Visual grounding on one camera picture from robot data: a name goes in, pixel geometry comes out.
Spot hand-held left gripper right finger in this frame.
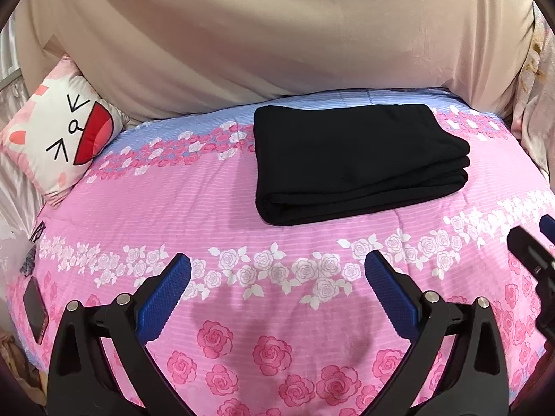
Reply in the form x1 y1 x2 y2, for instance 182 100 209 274
364 250 510 416

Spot silver satin curtain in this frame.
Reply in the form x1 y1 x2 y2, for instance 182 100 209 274
0 21 48 235

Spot white cat face pillow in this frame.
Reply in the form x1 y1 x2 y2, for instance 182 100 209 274
0 54 131 206

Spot dark smartphone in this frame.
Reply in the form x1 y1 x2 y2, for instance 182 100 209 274
22 277 49 344

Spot tan cloth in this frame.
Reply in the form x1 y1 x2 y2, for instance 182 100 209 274
0 327 46 404

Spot pink floral blanket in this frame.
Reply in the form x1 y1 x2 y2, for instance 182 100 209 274
6 88 555 416

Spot black pants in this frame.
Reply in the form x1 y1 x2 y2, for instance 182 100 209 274
253 104 472 227

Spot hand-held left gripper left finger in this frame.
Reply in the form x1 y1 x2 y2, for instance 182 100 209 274
45 252 194 416

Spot beige padded headboard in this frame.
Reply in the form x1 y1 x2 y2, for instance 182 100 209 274
17 0 536 122

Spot clear plastic bag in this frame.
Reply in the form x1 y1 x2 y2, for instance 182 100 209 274
0 225 40 278

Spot cream floral cloth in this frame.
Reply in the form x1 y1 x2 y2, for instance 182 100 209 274
509 9 555 174

